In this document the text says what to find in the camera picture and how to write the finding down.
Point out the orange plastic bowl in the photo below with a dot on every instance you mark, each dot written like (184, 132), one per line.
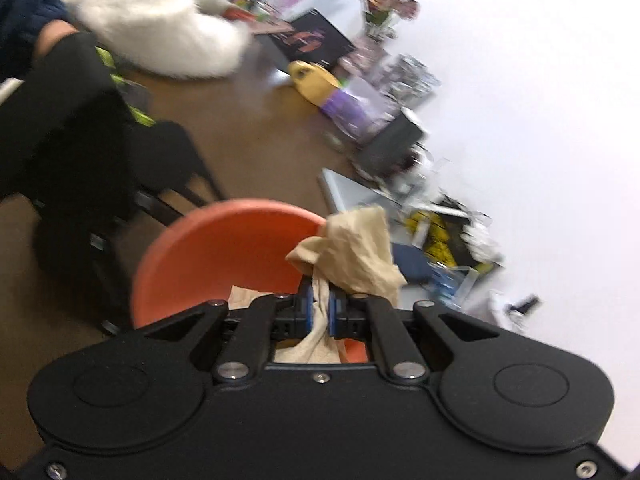
(210, 255)

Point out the purple box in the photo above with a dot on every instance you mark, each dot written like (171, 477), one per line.
(357, 107)

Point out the navy blue pouch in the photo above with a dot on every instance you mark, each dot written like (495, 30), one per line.
(410, 262)

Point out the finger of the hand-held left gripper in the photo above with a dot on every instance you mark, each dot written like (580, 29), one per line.
(165, 205)
(107, 285)

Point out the black box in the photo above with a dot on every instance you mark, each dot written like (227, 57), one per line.
(395, 142)

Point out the person's left forearm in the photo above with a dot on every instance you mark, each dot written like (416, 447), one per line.
(25, 5)

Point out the yellow plastic object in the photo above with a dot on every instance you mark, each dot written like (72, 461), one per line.
(312, 80)

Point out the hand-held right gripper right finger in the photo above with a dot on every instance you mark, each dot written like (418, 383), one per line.
(334, 312)

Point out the clear blue plastic container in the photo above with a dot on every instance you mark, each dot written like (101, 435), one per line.
(452, 280)

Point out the silver laptop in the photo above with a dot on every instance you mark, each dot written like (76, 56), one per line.
(345, 190)

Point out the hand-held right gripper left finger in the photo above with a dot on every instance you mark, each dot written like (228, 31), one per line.
(306, 307)

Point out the shiny silver rack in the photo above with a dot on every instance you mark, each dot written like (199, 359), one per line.
(412, 77)

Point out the black book with red print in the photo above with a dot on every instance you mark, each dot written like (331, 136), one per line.
(312, 37)

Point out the black yellow bag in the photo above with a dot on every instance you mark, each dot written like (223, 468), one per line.
(440, 235)

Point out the beige cloth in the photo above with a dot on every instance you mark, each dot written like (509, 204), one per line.
(355, 250)

